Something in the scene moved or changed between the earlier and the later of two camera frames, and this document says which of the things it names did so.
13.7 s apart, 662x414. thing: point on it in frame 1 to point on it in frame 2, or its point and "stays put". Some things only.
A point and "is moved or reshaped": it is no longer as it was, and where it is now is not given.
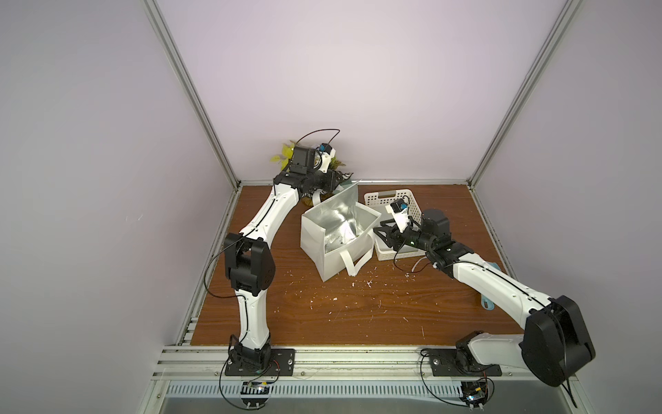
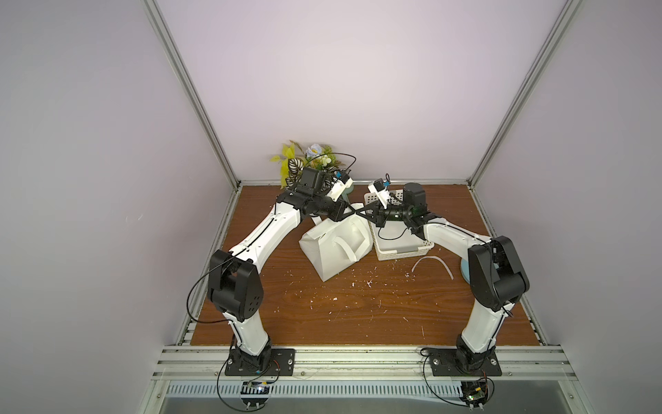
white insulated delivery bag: (339, 226) is moved or reshaped
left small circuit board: (255, 394) stays put
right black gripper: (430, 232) to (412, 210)
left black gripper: (330, 179) to (338, 209)
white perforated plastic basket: (377, 201) stays put
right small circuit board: (474, 393) stays put
